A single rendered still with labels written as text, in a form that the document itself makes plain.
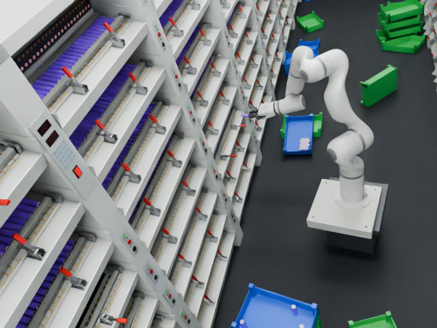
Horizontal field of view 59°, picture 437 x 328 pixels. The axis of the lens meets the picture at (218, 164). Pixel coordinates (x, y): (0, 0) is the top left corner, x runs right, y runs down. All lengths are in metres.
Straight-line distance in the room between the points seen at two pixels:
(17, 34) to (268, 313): 1.37
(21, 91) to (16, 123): 0.08
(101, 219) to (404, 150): 2.17
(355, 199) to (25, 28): 1.65
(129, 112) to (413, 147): 2.04
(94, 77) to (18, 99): 0.32
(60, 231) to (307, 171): 1.98
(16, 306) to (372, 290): 1.71
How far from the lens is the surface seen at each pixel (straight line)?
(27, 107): 1.05
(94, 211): 1.21
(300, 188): 2.67
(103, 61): 1.35
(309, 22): 4.65
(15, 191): 1.02
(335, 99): 1.81
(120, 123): 1.37
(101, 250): 1.28
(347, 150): 1.84
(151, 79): 1.56
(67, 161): 1.12
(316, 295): 2.23
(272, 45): 3.61
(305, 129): 2.99
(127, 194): 1.39
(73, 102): 1.19
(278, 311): 1.76
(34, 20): 1.11
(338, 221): 2.06
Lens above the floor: 1.99
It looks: 41 degrees down
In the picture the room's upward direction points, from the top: 21 degrees counter-clockwise
